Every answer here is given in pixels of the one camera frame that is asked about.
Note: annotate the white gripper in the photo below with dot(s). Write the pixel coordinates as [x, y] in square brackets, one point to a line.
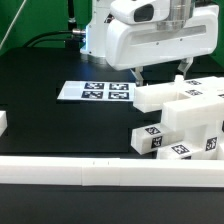
[147, 32]

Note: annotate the white chair back frame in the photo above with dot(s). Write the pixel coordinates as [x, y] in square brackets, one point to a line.
[184, 104]

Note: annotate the white chair seat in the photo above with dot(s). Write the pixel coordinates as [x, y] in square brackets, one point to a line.
[206, 137]

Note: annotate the black vertical pole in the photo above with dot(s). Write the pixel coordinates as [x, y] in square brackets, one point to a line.
[71, 13]

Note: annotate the white U-shaped fence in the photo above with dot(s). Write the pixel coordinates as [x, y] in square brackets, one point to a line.
[51, 157]

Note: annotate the white marker base plate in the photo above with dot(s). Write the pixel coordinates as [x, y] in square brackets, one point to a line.
[97, 91]

